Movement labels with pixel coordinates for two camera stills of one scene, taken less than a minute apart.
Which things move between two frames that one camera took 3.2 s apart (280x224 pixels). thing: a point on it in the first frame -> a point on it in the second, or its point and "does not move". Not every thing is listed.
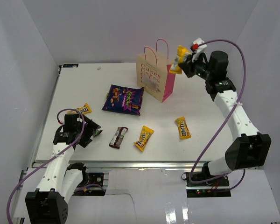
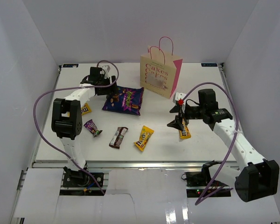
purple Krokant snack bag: x=124 y=100 does not move
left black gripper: x=90 y=128 -> x=112 y=89
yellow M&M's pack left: x=83 y=110 does not move
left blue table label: x=70 y=65 does not move
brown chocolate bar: x=118 y=137 does not move
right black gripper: x=188 y=69 -> x=177 y=122
